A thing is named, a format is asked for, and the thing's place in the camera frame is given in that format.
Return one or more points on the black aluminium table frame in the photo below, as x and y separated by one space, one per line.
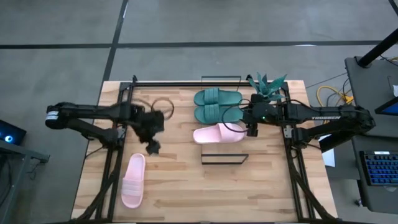
174 84

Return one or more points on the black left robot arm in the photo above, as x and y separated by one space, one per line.
90 110

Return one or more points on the wooden shelf with black frame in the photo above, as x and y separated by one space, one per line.
217 149

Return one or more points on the black pole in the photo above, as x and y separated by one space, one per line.
376 49

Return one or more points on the backlit computer keyboard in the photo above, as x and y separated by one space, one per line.
381 169

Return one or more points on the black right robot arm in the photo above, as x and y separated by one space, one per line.
314 112

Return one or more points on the green succulent in white pot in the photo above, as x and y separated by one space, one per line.
268 84

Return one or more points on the black computer with blue light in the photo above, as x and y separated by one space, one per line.
11 133

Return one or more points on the grey side desk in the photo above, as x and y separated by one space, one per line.
370 84

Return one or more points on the grey metal cart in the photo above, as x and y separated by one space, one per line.
18 155

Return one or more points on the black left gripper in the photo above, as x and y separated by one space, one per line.
149 124

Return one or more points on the white paper sheet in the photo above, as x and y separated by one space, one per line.
329 158

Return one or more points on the blue lit screen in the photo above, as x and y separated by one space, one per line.
390 108

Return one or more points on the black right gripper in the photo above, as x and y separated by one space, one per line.
262 112

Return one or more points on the green rubber slide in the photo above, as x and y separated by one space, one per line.
211 114
214 96

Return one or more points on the pink rubber slide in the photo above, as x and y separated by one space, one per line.
214 134
133 182

